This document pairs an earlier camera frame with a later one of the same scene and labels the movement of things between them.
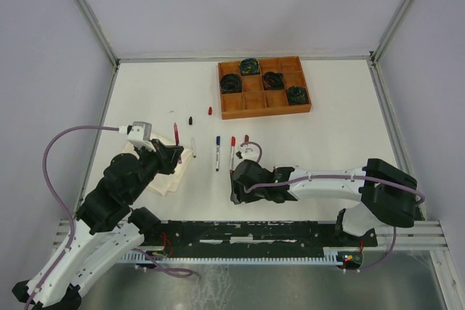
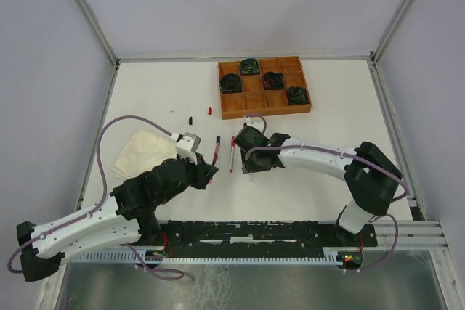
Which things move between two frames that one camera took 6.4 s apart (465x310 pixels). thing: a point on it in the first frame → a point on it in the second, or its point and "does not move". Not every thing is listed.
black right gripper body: x=251 y=196 → x=251 y=163
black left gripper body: x=155 y=162 → x=195 y=175
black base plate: x=260 y=234 does not move
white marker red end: x=232 y=165 does not move
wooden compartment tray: x=254 y=101 does not move
